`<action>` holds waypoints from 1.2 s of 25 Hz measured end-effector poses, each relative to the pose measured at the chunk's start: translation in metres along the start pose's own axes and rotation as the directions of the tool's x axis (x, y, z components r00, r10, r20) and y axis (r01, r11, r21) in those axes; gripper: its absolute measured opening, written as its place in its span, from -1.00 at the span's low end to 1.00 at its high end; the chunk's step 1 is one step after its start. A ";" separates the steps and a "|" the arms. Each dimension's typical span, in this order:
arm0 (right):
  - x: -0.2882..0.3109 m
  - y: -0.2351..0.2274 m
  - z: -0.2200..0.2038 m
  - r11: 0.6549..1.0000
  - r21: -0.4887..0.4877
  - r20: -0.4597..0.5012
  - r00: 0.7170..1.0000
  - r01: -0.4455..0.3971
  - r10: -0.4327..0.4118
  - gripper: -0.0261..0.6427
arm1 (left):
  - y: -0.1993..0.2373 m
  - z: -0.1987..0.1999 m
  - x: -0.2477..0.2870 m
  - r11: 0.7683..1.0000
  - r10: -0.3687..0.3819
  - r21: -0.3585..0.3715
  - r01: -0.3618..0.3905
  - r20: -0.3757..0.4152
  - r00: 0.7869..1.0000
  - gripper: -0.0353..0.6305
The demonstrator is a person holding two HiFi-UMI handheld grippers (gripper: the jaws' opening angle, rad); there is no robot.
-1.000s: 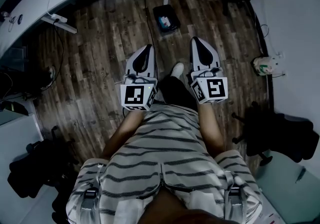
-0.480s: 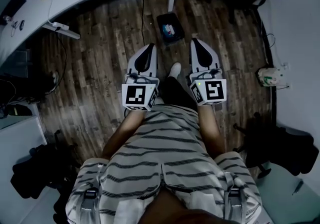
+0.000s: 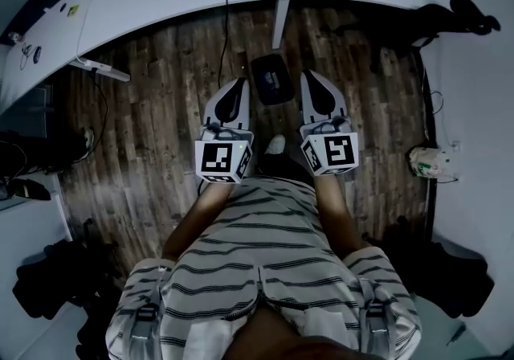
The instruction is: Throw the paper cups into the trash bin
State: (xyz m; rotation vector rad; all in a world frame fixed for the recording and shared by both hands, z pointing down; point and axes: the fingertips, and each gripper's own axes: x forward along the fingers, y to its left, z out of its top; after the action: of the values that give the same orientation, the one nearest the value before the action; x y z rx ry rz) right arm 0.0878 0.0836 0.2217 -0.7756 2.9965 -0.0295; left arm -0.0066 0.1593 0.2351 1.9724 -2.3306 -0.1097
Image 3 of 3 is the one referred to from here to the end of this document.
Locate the person's left forearm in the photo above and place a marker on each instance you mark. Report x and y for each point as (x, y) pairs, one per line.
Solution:
(197, 218)

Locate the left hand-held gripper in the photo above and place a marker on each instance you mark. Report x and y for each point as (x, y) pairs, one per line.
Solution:
(219, 157)

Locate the black swivel chair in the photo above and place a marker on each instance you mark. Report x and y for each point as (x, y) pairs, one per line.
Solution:
(60, 282)

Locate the white wall socket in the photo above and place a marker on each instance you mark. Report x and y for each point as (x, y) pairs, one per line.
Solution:
(455, 145)

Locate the striped grey shirt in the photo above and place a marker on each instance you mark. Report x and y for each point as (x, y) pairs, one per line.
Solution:
(261, 266)

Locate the yellow sticker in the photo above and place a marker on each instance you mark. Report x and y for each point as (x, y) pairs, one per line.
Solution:
(73, 9)

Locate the person's dark trouser leg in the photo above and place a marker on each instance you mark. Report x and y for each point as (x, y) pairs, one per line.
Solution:
(281, 167)

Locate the black padded chair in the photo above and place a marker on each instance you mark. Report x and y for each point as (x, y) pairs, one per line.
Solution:
(445, 270)

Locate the person's right forearm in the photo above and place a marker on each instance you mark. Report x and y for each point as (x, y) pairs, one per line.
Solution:
(335, 213)

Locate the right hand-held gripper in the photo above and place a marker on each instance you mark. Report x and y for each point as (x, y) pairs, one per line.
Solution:
(335, 151)

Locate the white table leg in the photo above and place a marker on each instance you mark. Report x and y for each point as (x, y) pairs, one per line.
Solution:
(280, 23)

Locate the person's white shoe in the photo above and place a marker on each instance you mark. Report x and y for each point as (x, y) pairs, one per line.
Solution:
(276, 144)

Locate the white and green plastic bag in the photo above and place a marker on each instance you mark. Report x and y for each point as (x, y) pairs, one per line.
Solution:
(429, 161)

